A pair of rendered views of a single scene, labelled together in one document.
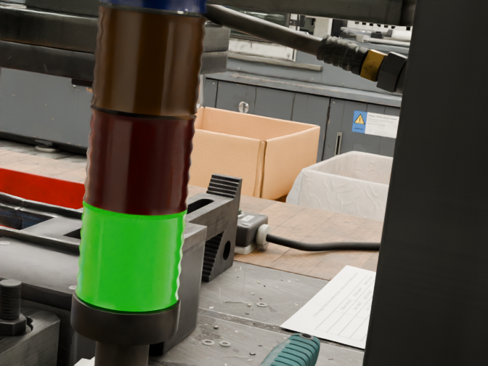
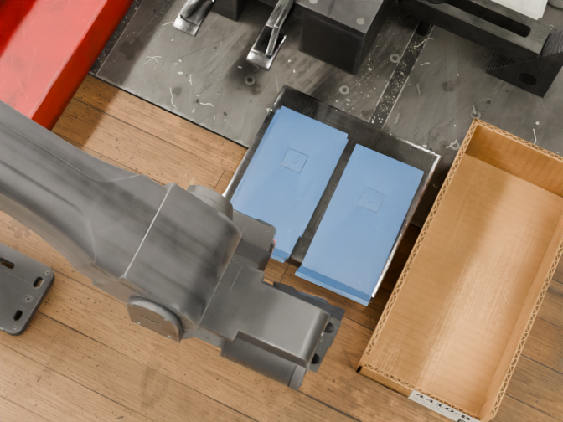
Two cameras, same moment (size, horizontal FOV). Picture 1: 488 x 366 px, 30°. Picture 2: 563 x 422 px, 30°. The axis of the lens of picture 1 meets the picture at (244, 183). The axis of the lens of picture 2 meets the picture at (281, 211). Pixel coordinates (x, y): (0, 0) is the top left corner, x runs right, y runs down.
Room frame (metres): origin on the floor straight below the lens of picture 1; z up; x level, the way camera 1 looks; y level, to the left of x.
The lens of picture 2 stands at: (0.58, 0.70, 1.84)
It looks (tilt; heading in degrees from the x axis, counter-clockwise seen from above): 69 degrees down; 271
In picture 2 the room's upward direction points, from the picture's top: 7 degrees clockwise
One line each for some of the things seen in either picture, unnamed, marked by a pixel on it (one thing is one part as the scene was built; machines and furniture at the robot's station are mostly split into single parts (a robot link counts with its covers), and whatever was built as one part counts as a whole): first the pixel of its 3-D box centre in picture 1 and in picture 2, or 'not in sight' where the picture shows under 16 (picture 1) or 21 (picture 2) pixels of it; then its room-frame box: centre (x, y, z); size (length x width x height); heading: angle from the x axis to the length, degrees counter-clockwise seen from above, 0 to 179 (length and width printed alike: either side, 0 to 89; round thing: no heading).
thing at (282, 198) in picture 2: not in sight; (282, 181); (0.58, 0.32, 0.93); 0.15 x 0.07 x 0.03; 73
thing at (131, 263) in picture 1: (131, 250); not in sight; (0.32, 0.04, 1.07); 0.04 x 0.04 x 0.03
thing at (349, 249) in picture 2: not in sight; (361, 221); (0.51, 0.35, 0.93); 0.15 x 0.07 x 0.03; 74
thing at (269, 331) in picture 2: not in sight; (240, 300); (0.60, 0.51, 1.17); 0.12 x 0.09 x 0.12; 164
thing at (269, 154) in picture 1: (218, 200); not in sight; (3.18, 0.08, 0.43); 0.59 x 0.54 x 0.58; 158
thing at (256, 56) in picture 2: not in sight; (275, 33); (0.61, 0.19, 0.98); 0.07 x 0.02 x 0.01; 72
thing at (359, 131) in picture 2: not in sight; (326, 190); (0.54, 0.31, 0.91); 0.17 x 0.16 x 0.02; 162
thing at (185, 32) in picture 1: (148, 59); not in sight; (0.32, 0.04, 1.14); 0.04 x 0.04 x 0.03
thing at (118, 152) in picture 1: (139, 157); not in sight; (0.32, 0.04, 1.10); 0.04 x 0.04 x 0.03
